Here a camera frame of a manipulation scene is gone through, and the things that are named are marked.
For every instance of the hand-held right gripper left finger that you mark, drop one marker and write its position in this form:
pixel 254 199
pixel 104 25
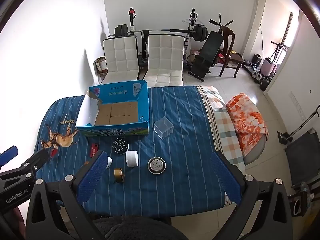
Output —
pixel 92 178

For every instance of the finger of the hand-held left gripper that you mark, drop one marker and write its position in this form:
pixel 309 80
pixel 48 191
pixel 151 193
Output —
pixel 37 161
pixel 8 155

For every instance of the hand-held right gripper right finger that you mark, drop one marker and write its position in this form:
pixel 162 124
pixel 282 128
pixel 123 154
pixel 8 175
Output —
pixel 226 180

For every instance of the small white camera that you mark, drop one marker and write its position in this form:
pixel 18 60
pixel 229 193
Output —
pixel 109 162

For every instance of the blue printed cardboard box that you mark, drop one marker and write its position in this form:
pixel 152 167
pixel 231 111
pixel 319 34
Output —
pixel 115 132

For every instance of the clear acrylic box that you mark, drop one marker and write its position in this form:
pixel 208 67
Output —
pixel 163 128

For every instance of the gold tape roll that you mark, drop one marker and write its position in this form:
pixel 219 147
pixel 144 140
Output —
pixel 119 175

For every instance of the red cigarette pack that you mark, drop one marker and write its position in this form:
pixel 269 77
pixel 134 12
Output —
pixel 94 150

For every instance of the black round tin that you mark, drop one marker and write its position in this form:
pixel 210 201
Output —
pixel 120 146

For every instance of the plaid bed sheet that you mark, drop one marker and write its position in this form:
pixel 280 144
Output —
pixel 225 130

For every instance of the blue striped bedsheet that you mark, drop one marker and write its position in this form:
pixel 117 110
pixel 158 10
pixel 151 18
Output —
pixel 180 155

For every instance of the orange floral quilt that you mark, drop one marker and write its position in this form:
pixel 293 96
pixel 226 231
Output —
pixel 247 120

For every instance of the round metal strainer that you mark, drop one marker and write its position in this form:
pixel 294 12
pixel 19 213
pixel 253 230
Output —
pixel 156 165

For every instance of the person's dark fleece clothing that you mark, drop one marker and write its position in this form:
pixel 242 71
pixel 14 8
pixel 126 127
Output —
pixel 140 230

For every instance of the black box with round hole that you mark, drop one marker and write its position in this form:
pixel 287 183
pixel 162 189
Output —
pixel 298 203

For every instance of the pink suitcase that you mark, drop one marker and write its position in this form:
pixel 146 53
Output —
pixel 268 66

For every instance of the dark wooden chair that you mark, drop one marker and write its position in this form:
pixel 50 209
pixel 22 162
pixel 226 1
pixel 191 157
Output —
pixel 231 55

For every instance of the white padded chair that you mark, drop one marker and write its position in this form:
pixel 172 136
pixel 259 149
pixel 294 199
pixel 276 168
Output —
pixel 121 55
pixel 165 57

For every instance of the black weight bench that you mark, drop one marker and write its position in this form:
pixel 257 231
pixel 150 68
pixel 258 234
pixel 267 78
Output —
pixel 207 52

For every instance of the barbell with black plates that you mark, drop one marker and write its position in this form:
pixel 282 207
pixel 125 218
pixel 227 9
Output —
pixel 200 33

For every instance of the barbell rack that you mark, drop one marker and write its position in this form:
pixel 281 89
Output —
pixel 192 22

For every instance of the white wall switch panel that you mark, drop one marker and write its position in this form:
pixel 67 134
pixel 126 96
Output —
pixel 297 105

